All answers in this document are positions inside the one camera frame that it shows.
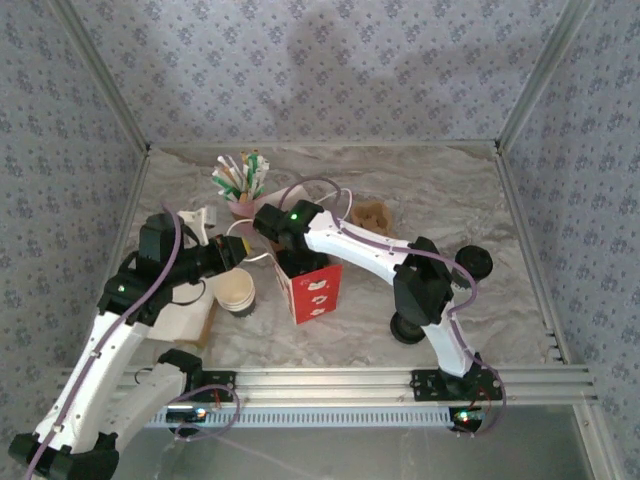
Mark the red white paper bag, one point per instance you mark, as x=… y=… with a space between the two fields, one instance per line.
x=315 y=300

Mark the black plastic cup lid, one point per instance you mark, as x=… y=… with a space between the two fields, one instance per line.
x=477 y=259

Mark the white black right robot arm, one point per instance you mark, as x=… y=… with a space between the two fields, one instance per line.
x=360 y=245

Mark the pink straw holder cup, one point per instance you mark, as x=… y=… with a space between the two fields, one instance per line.
x=240 y=207

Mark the green white paper-wrapped straw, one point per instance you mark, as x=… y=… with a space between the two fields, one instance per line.
x=226 y=192
x=261 y=172
x=222 y=180
x=253 y=167

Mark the stack of white napkins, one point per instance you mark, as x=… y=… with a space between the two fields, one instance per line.
x=185 y=320

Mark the orange white paper-wrapped straw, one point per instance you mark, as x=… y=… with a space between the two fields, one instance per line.
x=244 y=170

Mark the brown napkin tray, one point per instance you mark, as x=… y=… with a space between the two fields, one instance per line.
x=205 y=335

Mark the small lit circuit board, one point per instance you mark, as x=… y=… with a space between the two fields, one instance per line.
x=467 y=419
x=187 y=415

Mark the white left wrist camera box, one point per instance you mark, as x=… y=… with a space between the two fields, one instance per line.
x=197 y=222

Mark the aluminium frame rail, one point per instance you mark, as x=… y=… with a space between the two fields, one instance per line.
x=131 y=200
x=530 y=250

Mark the wide grooved aluminium rail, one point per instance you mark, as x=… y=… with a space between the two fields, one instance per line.
x=325 y=385

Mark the aluminium frame post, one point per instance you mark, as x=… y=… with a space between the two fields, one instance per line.
x=110 y=85
x=540 y=75
x=597 y=440

